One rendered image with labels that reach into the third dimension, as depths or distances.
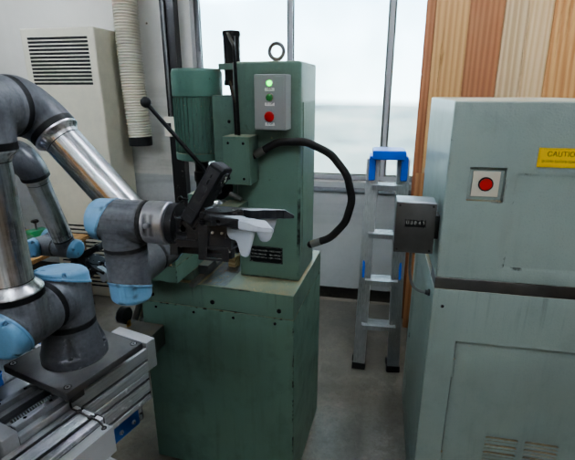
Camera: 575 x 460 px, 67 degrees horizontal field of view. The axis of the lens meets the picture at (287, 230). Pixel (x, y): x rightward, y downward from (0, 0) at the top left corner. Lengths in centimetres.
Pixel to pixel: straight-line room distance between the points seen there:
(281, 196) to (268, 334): 47
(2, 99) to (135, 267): 37
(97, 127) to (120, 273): 234
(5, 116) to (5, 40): 296
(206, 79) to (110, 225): 86
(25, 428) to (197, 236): 60
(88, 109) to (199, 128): 165
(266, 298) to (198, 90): 73
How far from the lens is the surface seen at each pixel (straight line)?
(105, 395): 125
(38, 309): 101
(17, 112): 95
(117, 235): 79
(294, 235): 146
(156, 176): 329
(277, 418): 171
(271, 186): 144
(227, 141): 138
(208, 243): 72
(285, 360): 155
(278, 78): 134
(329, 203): 294
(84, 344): 115
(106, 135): 308
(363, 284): 232
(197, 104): 154
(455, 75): 273
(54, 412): 116
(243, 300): 149
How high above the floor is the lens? 143
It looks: 18 degrees down
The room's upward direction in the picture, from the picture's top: straight up
